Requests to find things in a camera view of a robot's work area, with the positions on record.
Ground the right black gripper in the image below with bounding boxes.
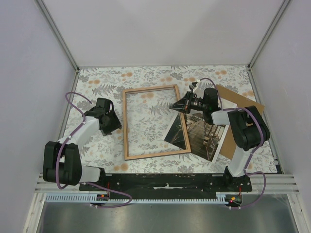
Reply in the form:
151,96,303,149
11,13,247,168
169,92,207,115

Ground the boardwalk landscape photo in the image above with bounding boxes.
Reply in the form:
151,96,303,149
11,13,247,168
162,112,229,163

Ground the wooden picture frame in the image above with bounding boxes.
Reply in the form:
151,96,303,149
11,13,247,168
122,84,191,160

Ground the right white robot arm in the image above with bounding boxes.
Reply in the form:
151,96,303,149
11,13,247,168
169,88,270,191

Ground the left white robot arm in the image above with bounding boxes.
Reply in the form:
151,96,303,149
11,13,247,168
43,98,121,191

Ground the floral patterned table mat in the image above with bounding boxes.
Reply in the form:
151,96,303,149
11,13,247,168
54,65,278,174

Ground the brown cardboard backing board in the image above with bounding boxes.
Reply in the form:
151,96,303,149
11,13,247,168
216,85,270,160

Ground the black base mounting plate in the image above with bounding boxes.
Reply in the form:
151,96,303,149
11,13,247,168
79,172,253,200

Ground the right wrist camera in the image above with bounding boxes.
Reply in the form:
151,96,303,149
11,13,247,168
189,82,200,93

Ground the white slotted cable duct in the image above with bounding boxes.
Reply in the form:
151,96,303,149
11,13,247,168
45,193,237,204

